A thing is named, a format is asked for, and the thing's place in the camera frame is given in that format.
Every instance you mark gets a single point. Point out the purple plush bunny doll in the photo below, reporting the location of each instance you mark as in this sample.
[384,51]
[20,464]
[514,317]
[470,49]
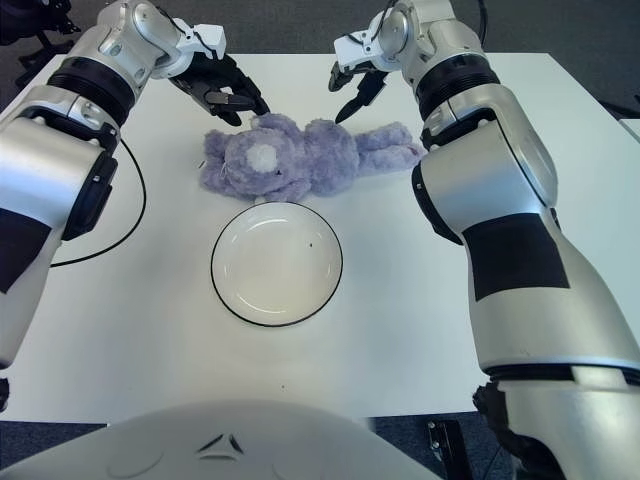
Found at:
[310,160]

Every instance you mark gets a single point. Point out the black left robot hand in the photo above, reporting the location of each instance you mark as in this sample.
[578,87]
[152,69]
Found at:
[220,82]

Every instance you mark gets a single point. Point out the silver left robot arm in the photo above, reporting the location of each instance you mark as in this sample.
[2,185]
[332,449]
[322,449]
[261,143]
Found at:
[55,165]

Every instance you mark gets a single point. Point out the silver robot torso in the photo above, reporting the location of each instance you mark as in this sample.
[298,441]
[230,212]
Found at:
[225,445]

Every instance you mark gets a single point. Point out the black office chair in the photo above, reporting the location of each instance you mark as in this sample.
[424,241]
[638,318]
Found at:
[15,20]

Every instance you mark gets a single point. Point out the white neighbouring table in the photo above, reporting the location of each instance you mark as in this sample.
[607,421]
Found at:
[631,131]

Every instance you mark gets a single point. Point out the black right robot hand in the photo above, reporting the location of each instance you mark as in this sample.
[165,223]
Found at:
[371,87]

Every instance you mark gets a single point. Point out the white plate with black rim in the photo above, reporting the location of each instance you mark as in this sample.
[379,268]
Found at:
[277,270]

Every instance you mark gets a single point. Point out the black table bracket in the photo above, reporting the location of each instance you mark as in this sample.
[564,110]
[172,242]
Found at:
[447,450]

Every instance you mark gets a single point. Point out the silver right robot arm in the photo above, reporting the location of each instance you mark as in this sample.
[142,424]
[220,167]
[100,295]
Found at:
[500,200]

